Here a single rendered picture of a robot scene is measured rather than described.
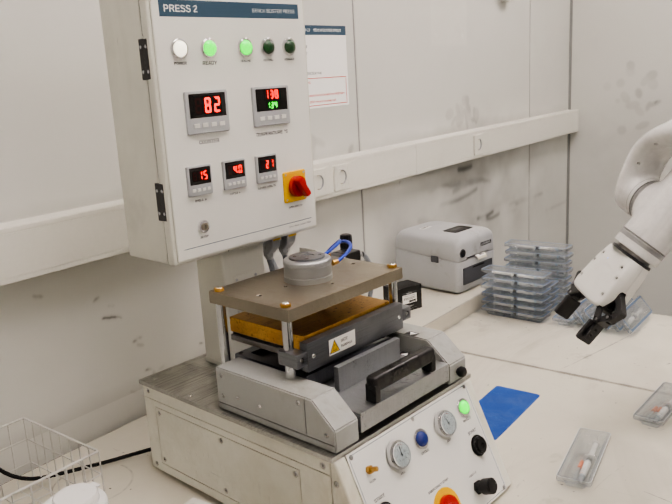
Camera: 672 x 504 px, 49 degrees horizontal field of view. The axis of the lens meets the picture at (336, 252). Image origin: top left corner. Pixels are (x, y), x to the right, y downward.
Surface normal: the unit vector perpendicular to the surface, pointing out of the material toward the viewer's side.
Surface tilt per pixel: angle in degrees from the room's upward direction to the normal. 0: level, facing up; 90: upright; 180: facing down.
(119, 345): 90
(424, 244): 86
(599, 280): 52
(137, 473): 0
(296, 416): 90
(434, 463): 65
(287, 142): 90
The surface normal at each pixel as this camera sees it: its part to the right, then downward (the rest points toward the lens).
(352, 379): 0.74, 0.12
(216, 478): -0.67, 0.22
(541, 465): -0.06, -0.97
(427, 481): 0.65, -0.30
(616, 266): -0.77, -0.49
